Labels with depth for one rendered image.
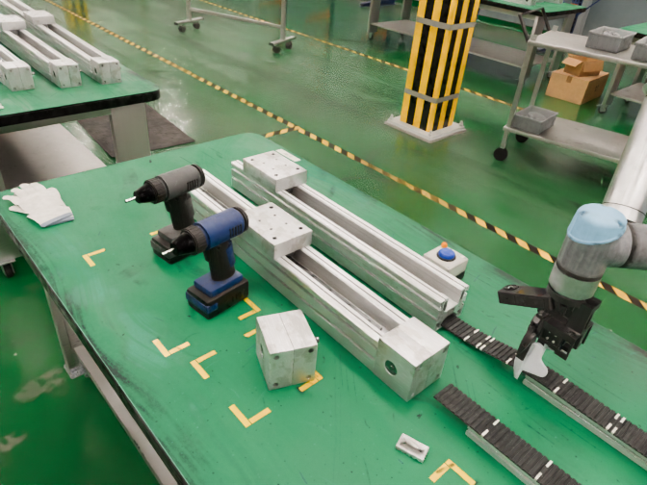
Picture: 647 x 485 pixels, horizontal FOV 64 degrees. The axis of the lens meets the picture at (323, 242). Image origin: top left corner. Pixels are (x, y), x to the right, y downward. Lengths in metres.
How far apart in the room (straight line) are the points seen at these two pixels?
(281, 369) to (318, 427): 0.12
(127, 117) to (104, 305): 1.49
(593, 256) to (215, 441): 0.68
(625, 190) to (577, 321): 0.27
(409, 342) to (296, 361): 0.21
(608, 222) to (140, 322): 0.89
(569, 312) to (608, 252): 0.14
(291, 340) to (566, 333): 0.48
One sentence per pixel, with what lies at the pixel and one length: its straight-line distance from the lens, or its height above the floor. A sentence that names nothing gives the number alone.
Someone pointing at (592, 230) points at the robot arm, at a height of 1.15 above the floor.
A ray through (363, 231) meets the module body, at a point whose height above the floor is 0.85.
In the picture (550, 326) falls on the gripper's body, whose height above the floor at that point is 0.95.
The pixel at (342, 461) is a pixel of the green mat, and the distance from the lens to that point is 0.92.
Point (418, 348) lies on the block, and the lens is 0.98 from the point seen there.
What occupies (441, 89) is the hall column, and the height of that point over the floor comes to 0.39.
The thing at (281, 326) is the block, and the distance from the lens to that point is 0.98.
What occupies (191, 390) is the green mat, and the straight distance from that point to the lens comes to 1.01.
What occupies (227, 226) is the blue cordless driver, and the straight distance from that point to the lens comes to 1.05.
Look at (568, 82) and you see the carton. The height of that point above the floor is 0.18.
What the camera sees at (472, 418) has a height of 0.81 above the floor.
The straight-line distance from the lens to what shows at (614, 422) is 1.10.
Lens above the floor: 1.55
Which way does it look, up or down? 34 degrees down
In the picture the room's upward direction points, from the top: 5 degrees clockwise
